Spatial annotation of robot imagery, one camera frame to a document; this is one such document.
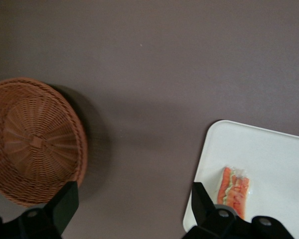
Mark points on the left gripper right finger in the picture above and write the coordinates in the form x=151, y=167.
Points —
x=204, y=209

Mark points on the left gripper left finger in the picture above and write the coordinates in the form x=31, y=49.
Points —
x=62, y=206

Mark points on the triangle sandwich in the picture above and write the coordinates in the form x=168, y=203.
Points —
x=235, y=191

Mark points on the brown round wicker basket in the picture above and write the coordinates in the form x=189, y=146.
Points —
x=35, y=139

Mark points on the beige plastic tray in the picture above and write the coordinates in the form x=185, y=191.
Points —
x=271, y=161

